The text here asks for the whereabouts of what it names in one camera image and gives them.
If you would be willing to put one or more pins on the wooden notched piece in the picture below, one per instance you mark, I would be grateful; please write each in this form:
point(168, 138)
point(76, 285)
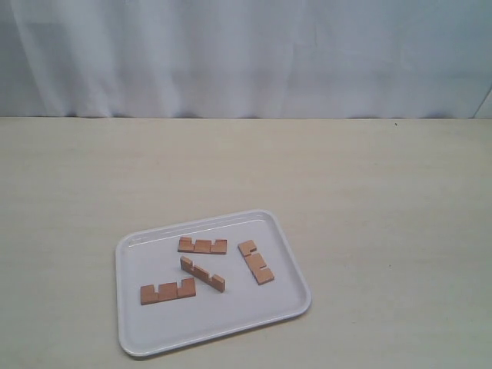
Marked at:
point(255, 262)
point(202, 246)
point(215, 281)
point(149, 294)

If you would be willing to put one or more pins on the white plastic tray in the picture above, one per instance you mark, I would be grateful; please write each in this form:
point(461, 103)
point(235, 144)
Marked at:
point(151, 257)

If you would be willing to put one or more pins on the white backdrop curtain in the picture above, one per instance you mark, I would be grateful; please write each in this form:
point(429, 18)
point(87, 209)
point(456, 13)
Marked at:
point(246, 59)

